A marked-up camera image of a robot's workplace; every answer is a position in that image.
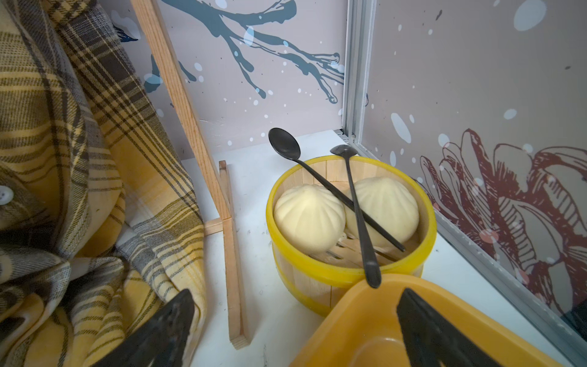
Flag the yellow plastic tray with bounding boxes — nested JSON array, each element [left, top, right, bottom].
[[292, 274, 559, 366]]

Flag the white steamed bun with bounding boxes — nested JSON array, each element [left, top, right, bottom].
[[355, 177, 420, 252], [274, 184, 345, 255]]

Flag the long black spoon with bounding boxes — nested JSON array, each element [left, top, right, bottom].
[[268, 128, 406, 252]]

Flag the yellow plaid flannel shirt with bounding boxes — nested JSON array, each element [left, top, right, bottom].
[[1, 1, 206, 366]]

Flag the right white steamed bun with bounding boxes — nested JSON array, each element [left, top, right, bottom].
[[355, 177, 420, 252]]

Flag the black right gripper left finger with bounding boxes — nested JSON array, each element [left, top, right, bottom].
[[95, 289, 195, 366]]

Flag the short black spoon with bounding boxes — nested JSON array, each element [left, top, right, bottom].
[[330, 145, 382, 289]]

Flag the yellow bamboo steamer basket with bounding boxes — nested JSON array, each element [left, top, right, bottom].
[[266, 156, 437, 316]]

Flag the left white steamed bun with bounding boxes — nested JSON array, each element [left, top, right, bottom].
[[274, 184, 345, 255]]

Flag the wooden clothes rack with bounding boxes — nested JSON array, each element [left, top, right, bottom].
[[131, 0, 252, 350]]

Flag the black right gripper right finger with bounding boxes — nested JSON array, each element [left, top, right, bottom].
[[397, 287, 499, 366]]

